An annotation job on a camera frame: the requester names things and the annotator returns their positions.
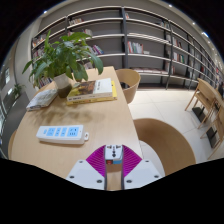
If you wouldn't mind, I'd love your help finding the small white charger block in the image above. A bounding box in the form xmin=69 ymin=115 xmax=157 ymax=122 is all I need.
xmin=104 ymin=144 xmax=124 ymax=166

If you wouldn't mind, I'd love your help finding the slatted wooden chair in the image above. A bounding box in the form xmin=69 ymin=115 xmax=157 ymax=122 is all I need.
xmin=199 ymin=105 xmax=224 ymax=161
xmin=184 ymin=87 xmax=216 ymax=130

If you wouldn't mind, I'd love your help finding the yellow book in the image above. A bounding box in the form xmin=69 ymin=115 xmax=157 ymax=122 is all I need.
xmin=65 ymin=80 xmax=118 ymax=107

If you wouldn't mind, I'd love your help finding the round-backed wooden chair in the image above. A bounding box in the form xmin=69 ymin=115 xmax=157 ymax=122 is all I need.
xmin=7 ymin=129 xmax=18 ymax=160
xmin=115 ymin=68 xmax=142 ymax=105
xmin=133 ymin=117 xmax=197 ymax=177

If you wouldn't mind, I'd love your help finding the grey shelf unit with books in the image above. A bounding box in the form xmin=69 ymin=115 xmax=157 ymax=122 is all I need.
xmin=30 ymin=5 xmax=224 ymax=92

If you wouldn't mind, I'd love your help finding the white and brown book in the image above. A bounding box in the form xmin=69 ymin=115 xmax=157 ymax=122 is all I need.
xmin=66 ymin=77 xmax=114 ymax=102

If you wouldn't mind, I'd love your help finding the light wooden side table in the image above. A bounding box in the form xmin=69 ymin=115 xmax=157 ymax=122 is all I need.
xmin=197 ymin=77 xmax=224 ymax=107

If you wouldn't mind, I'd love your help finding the green plant in white pot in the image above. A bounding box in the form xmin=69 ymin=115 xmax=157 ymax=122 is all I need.
xmin=21 ymin=30 xmax=104 ymax=99

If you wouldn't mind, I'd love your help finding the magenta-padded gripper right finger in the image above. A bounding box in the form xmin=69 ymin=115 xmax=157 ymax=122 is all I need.
xmin=121 ymin=144 xmax=164 ymax=191

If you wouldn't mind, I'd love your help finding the grey-white magazine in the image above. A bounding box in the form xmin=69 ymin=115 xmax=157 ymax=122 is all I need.
xmin=25 ymin=88 xmax=59 ymax=112

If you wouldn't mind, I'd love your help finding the white power strip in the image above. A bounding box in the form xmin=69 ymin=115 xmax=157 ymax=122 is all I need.
xmin=35 ymin=124 xmax=90 ymax=146

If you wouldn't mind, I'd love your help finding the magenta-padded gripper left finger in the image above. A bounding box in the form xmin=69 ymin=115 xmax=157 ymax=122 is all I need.
xmin=65 ymin=144 xmax=108 ymax=192

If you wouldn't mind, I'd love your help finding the small distant green plant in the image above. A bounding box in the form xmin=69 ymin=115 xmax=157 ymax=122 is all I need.
xmin=11 ymin=83 xmax=26 ymax=101

